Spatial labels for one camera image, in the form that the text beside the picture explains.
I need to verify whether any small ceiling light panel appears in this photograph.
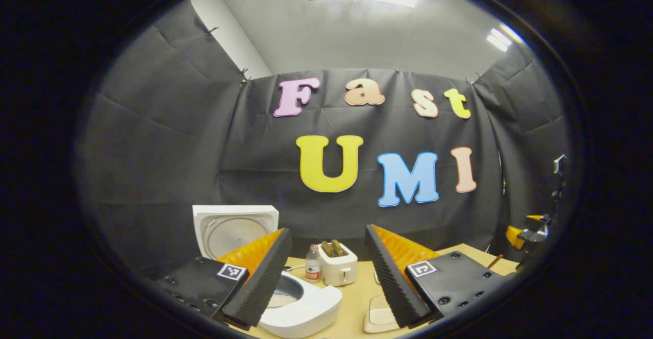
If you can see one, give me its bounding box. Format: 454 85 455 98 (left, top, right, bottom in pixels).
486 28 512 52

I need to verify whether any white toaster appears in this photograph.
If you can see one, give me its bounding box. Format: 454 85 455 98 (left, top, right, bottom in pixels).
319 242 358 286

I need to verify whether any black backdrop cloth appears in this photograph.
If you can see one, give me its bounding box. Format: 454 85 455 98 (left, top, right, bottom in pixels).
82 2 571 278

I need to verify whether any clear plastic water bottle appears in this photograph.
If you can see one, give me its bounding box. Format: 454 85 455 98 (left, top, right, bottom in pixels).
305 244 323 283

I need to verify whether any white rice cooker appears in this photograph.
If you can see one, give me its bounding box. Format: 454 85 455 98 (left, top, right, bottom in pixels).
192 205 343 338

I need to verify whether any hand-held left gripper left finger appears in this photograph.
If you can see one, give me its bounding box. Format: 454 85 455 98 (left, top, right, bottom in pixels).
156 228 293 329

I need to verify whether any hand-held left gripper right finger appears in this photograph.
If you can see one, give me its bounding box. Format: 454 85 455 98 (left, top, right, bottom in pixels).
364 224 506 329

